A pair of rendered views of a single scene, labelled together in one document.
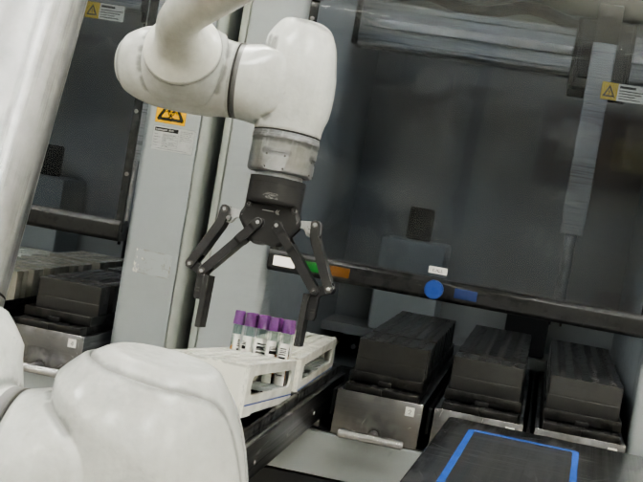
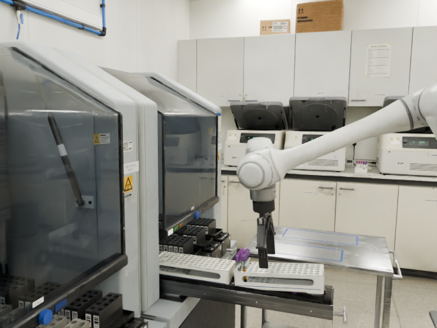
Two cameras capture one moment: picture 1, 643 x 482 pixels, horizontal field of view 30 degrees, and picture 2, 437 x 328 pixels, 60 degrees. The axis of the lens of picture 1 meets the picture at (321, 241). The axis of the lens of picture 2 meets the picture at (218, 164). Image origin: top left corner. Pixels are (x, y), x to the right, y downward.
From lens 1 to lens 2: 2.10 m
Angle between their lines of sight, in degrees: 82
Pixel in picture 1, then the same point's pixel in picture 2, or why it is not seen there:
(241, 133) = (148, 183)
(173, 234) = (135, 246)
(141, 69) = (272, 177)
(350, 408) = not seen: hidden behind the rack
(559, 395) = (209, 230)
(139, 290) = (129, 282)
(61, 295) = (108, 314)
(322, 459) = not seen: hidden behind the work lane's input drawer
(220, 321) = (151, 272)
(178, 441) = not seen: outside the picture
